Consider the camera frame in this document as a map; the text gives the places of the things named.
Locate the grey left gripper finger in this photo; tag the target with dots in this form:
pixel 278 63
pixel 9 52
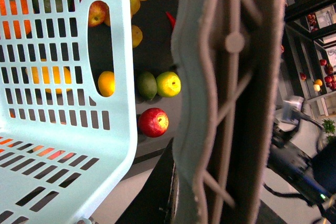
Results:
pixel 228 58

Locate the light blue basket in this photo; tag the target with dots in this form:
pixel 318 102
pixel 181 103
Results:
pixel 64 147

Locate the red chili pepper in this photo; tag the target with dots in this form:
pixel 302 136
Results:
pixel 171 19

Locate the green yellow apple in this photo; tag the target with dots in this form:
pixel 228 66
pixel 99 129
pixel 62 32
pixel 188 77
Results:
pixel 168 84

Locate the dark green lime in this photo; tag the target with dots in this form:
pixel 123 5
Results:
pixel 146 84

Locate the red yellow apple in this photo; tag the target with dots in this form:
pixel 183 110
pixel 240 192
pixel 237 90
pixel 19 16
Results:
pixel 153 122

